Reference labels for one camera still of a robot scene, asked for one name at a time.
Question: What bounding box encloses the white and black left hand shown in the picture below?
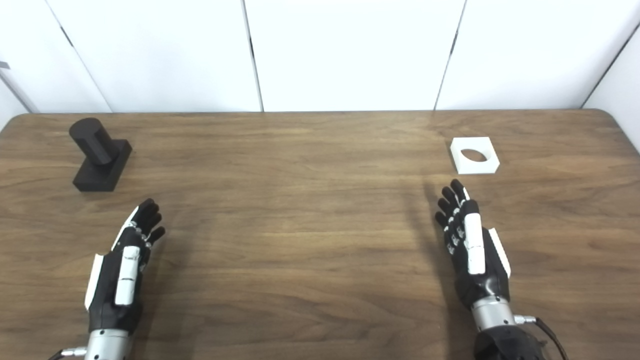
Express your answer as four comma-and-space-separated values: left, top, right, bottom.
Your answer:
84, 198, 166, 335

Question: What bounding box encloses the white square piece with hole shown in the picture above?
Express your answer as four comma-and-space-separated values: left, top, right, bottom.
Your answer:
450, 136, 501, 175

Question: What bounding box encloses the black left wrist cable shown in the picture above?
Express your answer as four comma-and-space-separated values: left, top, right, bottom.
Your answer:
47, 347, 89, 360

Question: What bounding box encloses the white and black right hand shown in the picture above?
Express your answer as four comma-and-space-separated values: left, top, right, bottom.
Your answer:
434, 179, 512, 310

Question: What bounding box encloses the black peg with square base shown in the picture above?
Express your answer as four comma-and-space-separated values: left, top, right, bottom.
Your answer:
68, 117, 133, 193

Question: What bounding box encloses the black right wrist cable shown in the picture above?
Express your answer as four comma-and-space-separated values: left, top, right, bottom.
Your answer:
515, 314, 569, 360

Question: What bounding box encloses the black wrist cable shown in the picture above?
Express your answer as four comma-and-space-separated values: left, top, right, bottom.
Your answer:
47, 347, 89, 360
515, 314, 569, 360

